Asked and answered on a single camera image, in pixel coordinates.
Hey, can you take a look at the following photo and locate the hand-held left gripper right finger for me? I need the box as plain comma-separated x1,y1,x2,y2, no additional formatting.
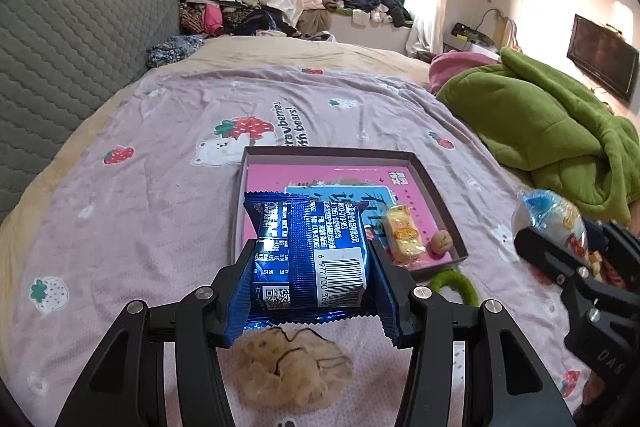
369,241,576,427

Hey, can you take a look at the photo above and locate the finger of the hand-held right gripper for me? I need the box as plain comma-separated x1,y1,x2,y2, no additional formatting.
602,221,640,269
514,227,624,329

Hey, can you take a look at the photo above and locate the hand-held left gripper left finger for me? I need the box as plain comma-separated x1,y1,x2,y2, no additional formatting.
55,237,257,427

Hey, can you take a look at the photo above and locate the clear colourful snack bag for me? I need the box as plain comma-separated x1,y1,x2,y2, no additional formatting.
517,188,591,268

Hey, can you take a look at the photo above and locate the blue cookie packet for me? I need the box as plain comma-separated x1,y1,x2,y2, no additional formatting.
243,189,381,332

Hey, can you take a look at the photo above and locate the pink shallow box tray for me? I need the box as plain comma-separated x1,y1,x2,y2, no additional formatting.
232,146,469,280

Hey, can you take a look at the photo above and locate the person's right forearm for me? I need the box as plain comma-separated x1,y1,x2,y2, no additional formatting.
580,369,608,415

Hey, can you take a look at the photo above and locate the green fuzzy scrunchie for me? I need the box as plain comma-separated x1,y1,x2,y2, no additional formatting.
427,269,479,308

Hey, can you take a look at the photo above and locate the yellow snack packet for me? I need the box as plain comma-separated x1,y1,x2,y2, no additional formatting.
382,203,428,267

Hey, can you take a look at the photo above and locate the beige mesh scrunchie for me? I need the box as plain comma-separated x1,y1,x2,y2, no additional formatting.
235,327,353,408

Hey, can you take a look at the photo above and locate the strawberry printed blanket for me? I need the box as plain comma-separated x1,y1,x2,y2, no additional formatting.
0,66,601,427

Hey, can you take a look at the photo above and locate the green fleece blanket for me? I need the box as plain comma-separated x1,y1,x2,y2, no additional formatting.
435,47,640,225

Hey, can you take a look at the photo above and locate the black flat television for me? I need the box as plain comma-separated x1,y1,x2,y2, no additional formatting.
566,14,640,102

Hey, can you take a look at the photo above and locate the pink cloth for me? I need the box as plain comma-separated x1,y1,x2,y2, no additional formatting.
429,51,501,95

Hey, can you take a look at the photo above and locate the dark bag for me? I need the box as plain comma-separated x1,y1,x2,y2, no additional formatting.
451,22,497,50

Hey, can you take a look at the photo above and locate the dark floral cloth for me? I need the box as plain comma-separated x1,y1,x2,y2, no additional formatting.
146,35,206,68

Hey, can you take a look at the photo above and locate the pile of mixed clothes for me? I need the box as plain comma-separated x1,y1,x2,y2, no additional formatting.
177,0,301,38

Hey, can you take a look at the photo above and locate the grey quilted headboard cover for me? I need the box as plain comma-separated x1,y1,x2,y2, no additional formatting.
0,0,182,188

